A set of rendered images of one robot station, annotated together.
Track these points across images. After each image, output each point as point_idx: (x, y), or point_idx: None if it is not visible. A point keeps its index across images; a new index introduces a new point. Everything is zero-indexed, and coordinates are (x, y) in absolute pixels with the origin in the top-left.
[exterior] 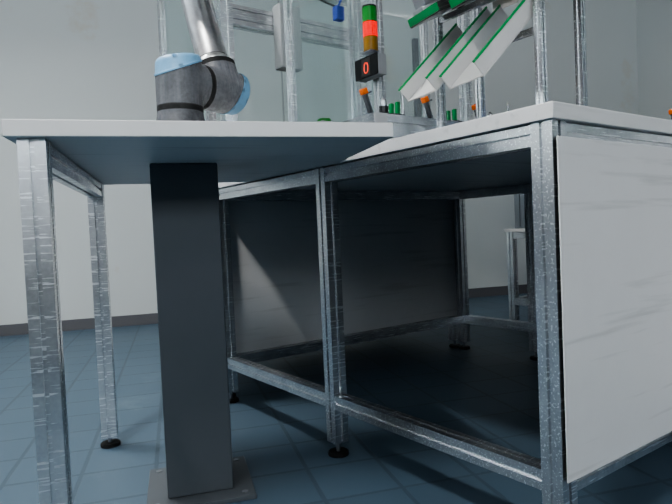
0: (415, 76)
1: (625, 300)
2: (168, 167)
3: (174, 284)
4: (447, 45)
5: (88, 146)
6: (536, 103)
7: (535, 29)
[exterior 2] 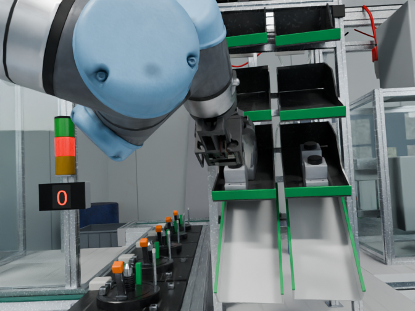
0: (219, 264)
1: None
2: None
3: None
4: (225, 212)
5: None
6: (355, 303)
7: (351, 228)
